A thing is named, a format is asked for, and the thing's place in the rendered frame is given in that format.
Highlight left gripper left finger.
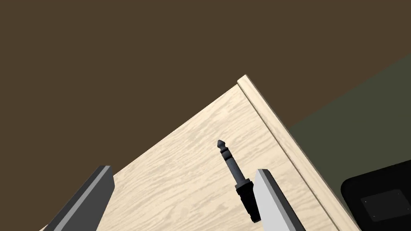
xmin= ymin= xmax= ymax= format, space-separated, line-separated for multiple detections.
xmin=43 ymin=165 xmax=115 ymax=231

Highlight black bar handle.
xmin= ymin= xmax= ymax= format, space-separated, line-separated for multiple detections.
xmin=217 ymin=139 xmax=262 ymax=223

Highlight pale wooden cupboard door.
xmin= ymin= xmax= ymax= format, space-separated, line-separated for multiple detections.
xmin=38 ymin=74 xmax=362 ymax=231

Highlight black flat appliance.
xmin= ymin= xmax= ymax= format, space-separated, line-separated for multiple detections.
xmin=340 ymin=161 xmax=411 ymax=231

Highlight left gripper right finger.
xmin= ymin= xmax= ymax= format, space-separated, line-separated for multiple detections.
xmin=253 ymin=168 xmax=306 ymax=231

